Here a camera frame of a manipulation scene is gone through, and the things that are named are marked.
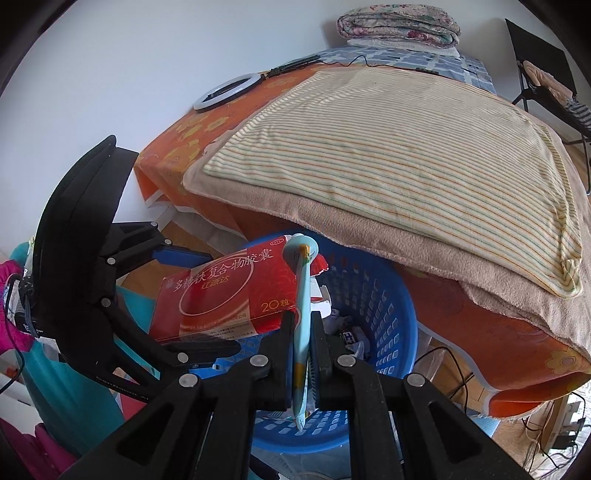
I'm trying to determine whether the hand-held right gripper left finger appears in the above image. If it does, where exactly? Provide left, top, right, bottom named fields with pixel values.
left=60, top=310, right=296, bottom=480

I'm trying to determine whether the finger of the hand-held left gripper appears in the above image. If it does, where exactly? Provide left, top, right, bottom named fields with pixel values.
left=99, top=298, right=243, bottom=377
left=97, top=220, right=227, bottom=278

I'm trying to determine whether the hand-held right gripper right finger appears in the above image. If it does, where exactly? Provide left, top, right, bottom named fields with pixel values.
left=310, top=310, right=532, bottom=480

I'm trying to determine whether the red cardboard box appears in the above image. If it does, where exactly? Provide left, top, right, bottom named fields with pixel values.
left=148, top=235, right=329, bottom=343

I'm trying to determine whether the blue plastic basket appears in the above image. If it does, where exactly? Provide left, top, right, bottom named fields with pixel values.
left=185, top=231, right=419, bottom=450

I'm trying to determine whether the teal plastic container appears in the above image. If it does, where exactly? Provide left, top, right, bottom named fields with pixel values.
left=9, top=240, right=153, bottom=457

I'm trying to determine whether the orange floral bed sheet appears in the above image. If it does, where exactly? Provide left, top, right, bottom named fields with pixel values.
left=134, top=69, right=591, bottom=421

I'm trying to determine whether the pink cloth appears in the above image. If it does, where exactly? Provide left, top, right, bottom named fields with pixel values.
left=0, top=258, right=77, bottom=480

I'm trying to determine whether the folded floral quilt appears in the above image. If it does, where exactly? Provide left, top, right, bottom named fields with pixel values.
left=336, top=4, right=462, bottom=49

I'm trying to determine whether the blue plaid bed sheet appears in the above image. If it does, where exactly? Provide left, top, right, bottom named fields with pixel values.
left=318, top=46, right=497, bottom=95

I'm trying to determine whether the beige garment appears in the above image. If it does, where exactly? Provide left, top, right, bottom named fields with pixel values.
left=522, top=60, right=575, bottom=104

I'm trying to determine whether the striped garment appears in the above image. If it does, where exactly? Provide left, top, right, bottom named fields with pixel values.
left=566, top=99, right=591, bottom=127

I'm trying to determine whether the black folding chair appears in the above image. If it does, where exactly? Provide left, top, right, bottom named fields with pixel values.
left=505, top=18, right=591, bottom=195

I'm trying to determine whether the black floor cable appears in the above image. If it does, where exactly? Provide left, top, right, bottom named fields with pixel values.
left=413, top=346, right=490, bottom=416

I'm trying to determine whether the white ring light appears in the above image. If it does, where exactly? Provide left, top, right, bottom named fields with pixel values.
left=193, top=74, right=266, bottom=113

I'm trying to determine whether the black ring light stand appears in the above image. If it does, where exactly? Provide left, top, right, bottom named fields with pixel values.
left=265, top=55, right=324, bottom=79

